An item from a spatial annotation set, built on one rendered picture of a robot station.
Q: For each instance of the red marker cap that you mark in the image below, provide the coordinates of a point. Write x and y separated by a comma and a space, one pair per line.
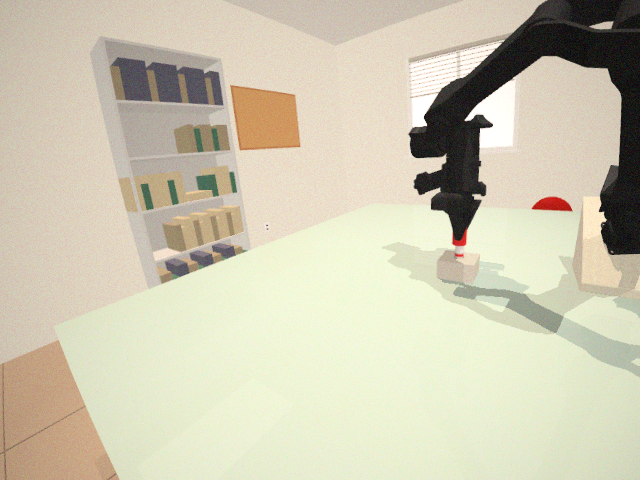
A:
462, 242

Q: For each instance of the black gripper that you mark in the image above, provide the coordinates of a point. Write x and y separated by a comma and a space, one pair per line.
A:
457, 202

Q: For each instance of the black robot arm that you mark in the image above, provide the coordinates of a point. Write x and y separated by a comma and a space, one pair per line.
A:
556, 28

